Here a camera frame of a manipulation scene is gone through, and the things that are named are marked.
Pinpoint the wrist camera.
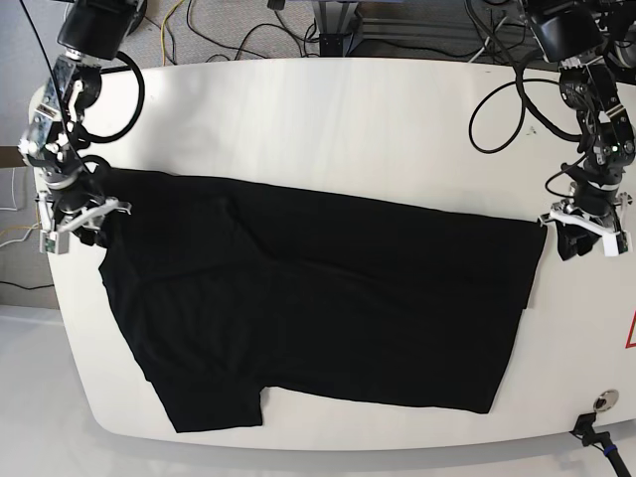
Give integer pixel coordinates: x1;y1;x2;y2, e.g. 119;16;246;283
602;231;631;257
39;230;70;254

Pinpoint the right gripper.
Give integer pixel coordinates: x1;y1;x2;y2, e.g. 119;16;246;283
38;183;118;247

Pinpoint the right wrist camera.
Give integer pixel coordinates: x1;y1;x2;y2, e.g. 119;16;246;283
39;230;70;254

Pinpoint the red warning sticker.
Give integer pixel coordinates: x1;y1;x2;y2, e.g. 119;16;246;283
625;313;636;349

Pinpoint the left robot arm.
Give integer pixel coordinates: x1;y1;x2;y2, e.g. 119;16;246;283
464;1;635;260

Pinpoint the table cable grommet right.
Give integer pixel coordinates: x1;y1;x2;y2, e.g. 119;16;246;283
593;390;619;412

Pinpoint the black T-shirt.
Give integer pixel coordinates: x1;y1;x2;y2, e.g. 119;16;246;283
99;169;547;432

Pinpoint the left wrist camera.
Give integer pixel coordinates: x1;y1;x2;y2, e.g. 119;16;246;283
602;231;631;257

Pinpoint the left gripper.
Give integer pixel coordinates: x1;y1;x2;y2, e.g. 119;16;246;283
556;181;620;260

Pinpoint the yellow cable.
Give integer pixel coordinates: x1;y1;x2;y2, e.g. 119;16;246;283
158;0;186;67

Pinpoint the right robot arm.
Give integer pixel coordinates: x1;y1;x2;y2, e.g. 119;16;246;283
18;1;146;254

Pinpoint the central aluminium column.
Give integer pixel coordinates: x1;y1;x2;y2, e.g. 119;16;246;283
311;1;362;58

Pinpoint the black clamp with cable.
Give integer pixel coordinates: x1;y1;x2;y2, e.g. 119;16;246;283
570;412;631;477

